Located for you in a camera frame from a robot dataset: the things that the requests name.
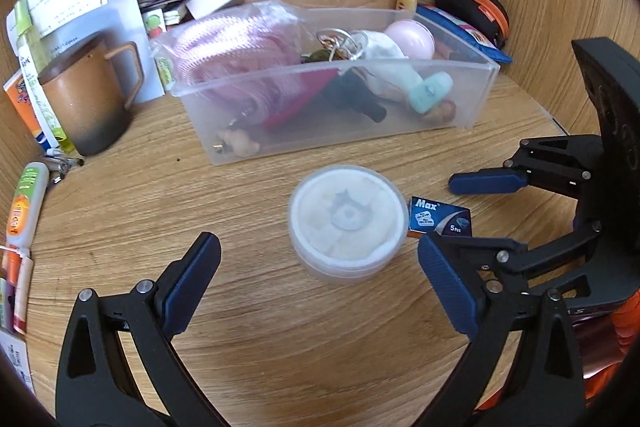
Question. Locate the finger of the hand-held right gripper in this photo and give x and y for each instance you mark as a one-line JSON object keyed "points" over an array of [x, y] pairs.
{"points": [[490, 182], [550, 252]]}

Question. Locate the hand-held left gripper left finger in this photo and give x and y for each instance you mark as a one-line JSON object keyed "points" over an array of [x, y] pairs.
{"points": [[192, 277]]}

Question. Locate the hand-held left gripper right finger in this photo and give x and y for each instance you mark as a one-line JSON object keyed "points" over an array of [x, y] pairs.
{"points": [[447, 282]]}

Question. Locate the blue blade box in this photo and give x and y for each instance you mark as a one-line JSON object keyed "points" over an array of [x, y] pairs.
{"points": [[440, 214]]}

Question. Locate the clear plastic tub purple label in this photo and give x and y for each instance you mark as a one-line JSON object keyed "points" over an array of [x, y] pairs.
{"points": [[345, 217]]}

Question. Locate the beige seashell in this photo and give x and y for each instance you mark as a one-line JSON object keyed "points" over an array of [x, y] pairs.
{"points": [[240, 144]]}

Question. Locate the clear plastic storage bin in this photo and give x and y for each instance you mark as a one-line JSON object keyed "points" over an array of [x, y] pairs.
{"points": [[325, 147]]}

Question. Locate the pink mesh loofah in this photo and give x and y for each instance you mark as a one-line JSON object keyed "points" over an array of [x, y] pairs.
{"points": [[225, 47]]}

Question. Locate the wooden desktop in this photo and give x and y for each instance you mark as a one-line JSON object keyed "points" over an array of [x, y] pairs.
{"points": [[300, 357]]}

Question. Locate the mint green tube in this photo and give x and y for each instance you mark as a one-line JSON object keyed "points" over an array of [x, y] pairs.
{"points": [[430, 92]]}

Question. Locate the blue packet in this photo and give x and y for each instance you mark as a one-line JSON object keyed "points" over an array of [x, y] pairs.
{"points": [[480, 42]]}

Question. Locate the black bottle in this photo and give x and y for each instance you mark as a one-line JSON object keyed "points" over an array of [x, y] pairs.
{"points": [[355, 94]]}

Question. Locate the pink round ball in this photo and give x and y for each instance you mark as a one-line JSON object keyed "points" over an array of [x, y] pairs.
{"points": [[412, 39]]}

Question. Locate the orange purple tube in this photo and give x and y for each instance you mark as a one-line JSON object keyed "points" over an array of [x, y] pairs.
{"points": [[20, 292]]}

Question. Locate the black orange zip case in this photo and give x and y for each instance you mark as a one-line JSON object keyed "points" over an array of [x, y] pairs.
{"points": [[475, 7]]}

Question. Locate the orange white tube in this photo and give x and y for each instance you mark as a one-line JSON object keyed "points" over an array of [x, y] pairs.
{"points": [[25, 207]]}

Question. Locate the red pouch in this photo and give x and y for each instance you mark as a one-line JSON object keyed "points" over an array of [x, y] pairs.
{"points": [[290, 119]]}

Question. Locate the metal key rings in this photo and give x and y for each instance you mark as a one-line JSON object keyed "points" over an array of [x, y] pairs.
{"points": [[340, 44]]}

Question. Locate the brown mug with wooden lid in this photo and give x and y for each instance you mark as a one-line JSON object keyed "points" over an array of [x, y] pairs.
{"points": [[80, 107]]}

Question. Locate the orange box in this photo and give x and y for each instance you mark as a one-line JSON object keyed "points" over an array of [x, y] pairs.
{"points": [[22, 107]]}

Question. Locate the fruit print box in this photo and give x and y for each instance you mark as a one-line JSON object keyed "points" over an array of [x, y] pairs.
{"points": [[155, 22]]}

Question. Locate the yellow-green spray bottle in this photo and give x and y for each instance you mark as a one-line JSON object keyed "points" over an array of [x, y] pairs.
{"points": [[30, 52]]}

